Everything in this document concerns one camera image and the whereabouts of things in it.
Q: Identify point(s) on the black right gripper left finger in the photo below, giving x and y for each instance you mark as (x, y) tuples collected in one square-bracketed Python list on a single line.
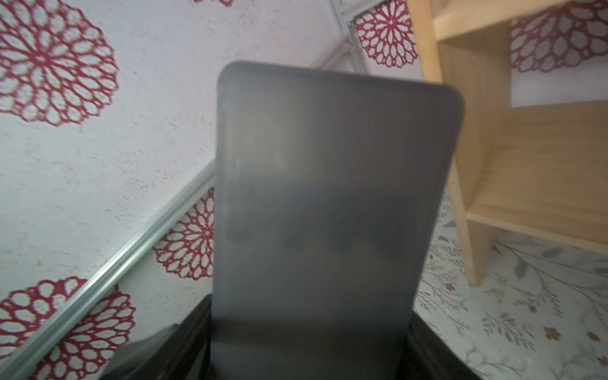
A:
[(179, 351)]

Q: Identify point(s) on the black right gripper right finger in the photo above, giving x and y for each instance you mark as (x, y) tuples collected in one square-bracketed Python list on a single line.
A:
[(426, 356)]

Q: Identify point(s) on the black pencil case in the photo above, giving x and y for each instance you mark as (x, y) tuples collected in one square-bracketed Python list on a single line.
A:
[(327, 187)]

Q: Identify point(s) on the wooden two-tier shelf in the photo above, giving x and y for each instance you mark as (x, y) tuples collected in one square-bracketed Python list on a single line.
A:
[(539, 171)]

